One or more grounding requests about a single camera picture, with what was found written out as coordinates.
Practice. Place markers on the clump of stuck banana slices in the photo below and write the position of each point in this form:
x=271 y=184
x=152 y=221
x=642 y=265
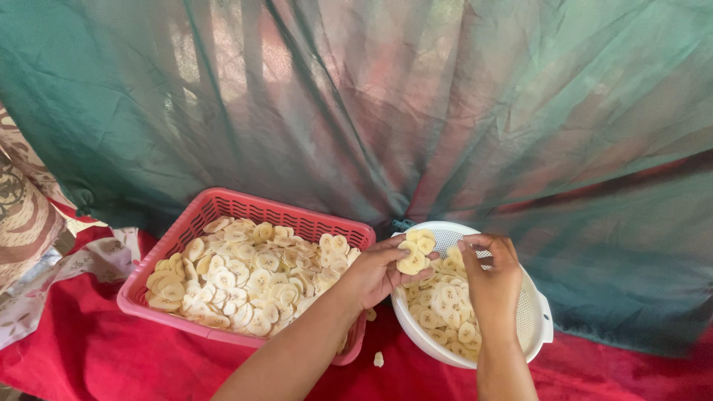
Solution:
x=415 y=256

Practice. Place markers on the white floral cloth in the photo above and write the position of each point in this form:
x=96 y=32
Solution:
x=83 y=267

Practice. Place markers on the stray banana slice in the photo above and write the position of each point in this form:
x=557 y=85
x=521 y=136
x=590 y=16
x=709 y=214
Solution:
x=379 y=360
x=371 y=314

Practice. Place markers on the white plastic colander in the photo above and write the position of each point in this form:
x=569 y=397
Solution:
x=535 y=312

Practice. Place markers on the green sheer curtain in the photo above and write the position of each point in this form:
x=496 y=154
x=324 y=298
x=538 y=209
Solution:
x=390 y=100

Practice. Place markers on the person's left hand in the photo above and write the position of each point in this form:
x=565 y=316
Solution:
x=373 y=275

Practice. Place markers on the pink plastic basket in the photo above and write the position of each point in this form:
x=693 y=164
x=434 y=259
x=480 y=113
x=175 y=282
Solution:
x=167 y=245

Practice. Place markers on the heap of separated banana slices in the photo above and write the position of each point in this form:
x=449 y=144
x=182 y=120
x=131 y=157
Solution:
x=245 y=278

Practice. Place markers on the green plastic clip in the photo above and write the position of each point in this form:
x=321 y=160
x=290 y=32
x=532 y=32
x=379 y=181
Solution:
x=402 y=224

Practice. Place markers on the red cloth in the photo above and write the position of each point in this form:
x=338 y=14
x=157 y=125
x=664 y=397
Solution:
x=111 y=356

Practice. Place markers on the pile of unsorted banana slices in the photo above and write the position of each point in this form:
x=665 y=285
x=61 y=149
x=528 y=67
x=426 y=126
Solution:
x=445 y=312

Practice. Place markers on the person's right hand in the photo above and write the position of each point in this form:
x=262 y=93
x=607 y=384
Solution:
x=496 y=289

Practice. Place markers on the brown patterned cushion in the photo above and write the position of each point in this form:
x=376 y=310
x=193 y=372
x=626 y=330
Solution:
x=22 y=217

